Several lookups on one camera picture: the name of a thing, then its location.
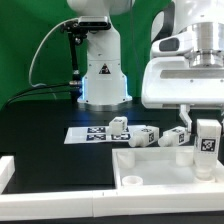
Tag white fence rail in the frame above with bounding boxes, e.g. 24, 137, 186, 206
0, 184, 224, 221
0, 156, 15, 195

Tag grey camera cable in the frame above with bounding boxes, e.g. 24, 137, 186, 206
27, 17, 80, 88

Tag white square tabletop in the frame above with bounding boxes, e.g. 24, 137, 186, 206
111, 145, 224, 194

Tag white left fence rail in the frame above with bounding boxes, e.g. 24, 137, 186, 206
0, 156, 15, 195

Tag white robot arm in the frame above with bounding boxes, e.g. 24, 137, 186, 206
67, 0, 224, 124

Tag camera on black stand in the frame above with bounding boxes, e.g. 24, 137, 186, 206
60, 16, 111, 102

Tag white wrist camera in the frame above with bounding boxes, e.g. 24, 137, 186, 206
150, 32, 193, 58

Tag white front fence rail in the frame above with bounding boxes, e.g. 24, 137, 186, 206
0, 184, 224, 221

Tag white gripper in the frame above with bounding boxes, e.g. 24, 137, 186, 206
141, 56, 224, 133

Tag black cables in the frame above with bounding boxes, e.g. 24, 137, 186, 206
3, 79, 83, 107

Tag white paper marker sheet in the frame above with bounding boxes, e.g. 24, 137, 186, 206
64, 125, 144, 144

